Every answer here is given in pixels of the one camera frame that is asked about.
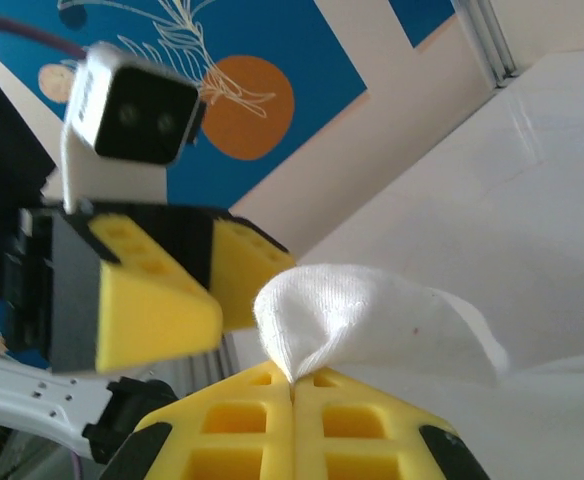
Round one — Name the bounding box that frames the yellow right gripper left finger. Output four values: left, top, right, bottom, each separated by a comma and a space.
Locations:
99, 362, 293, 480

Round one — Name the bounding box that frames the white t-shirt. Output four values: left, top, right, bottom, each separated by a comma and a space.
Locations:
253, 263, 584, 480

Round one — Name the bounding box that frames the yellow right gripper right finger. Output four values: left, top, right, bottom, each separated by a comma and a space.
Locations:
291, 367, 493, 480

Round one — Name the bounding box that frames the aluminium frame post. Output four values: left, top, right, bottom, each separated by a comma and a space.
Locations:
452, 0, 519, 90

